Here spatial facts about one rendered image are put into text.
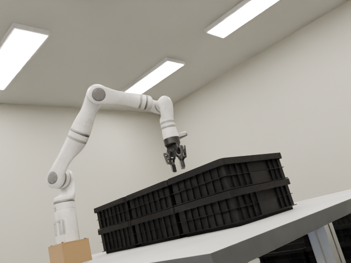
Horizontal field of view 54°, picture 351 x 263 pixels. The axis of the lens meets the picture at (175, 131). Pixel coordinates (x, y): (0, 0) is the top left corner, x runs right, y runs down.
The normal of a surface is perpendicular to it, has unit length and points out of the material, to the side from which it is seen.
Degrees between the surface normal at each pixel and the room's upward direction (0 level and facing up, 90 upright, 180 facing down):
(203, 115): 90
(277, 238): 90
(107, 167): 90
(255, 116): 90
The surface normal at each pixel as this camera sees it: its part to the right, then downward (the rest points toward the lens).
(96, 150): 0.67, -0.35
